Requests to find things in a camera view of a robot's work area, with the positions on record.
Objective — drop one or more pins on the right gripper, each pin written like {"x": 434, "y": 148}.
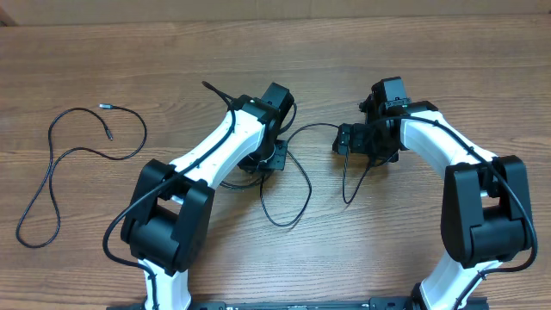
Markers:
{"x": 356, "y": 131}

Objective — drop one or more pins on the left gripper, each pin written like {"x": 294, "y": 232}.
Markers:
{"x": 278, "y": 160}

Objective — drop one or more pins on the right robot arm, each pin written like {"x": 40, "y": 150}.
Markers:
{"x": 486, "y": 219}

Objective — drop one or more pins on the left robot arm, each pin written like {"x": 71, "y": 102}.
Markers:
{"x": 166, "y": 223}

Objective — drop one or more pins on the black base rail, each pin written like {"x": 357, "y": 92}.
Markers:
{"x": 375, "y": 303}

